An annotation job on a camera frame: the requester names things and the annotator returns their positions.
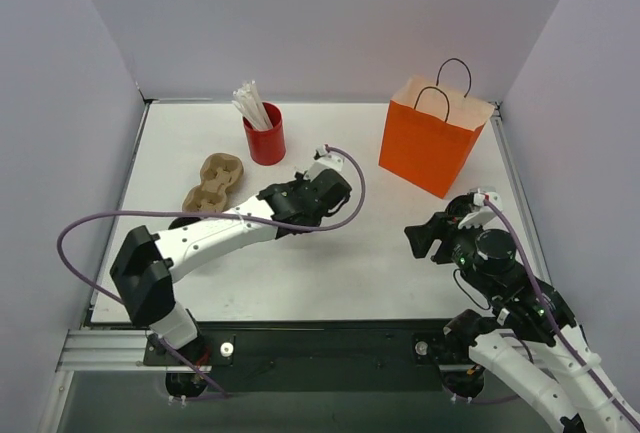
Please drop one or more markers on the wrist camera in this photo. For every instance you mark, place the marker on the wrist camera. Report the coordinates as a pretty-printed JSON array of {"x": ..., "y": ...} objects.
[
  {"x": 483, "y": 202},
  {"x": 324, "y": 159}
]

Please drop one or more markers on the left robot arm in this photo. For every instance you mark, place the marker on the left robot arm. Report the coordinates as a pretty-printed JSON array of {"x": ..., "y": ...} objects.
[{"x": 148, "y": 265}]

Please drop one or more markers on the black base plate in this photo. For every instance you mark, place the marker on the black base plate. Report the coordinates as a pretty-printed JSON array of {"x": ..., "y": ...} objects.
[{"x": 380, "y": 356}]

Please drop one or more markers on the orange paper bag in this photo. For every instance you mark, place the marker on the orange paper bag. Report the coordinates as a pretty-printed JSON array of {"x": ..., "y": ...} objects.
[{"x": 431, "y": 129}]

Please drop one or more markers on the red cylindrical holder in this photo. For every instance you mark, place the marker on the red cylindrical holder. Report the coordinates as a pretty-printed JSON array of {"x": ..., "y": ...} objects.
[{"x": 267, "y": 147}]

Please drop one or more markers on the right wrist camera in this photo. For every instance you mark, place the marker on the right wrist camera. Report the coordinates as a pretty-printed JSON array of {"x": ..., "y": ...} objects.
[{"x": 483, "y": 202}]

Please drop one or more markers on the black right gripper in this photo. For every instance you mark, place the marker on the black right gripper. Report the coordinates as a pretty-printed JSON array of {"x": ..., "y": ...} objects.
[{"x": 439, "y": 242}]

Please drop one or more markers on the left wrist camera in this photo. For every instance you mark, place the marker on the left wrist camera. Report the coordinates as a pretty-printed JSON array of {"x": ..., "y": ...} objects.
[{"x": 324, "y": 159}]

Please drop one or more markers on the brown cardboard cup carrier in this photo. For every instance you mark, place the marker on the brown cardboard cup carrier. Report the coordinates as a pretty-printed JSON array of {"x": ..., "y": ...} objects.
[{"x": 220, "y": 173}]

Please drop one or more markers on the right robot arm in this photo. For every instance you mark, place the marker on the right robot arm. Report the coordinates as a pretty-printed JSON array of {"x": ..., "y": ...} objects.
[{"x": 530, "y": 339}]

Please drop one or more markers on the aluminium frame rail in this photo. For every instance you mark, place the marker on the aluminium frame rail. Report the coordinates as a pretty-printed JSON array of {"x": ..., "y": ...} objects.
[{"x": 102, "y": 350}]

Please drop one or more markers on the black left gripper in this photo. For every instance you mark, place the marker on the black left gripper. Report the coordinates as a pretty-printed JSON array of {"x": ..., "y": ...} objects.
[{"x": 330, "y": 193}]

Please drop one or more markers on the white wrapped straws bundle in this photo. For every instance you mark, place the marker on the white wrapped straws bundle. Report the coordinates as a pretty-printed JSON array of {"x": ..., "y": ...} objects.
[{"x": 247, "y": 101}]

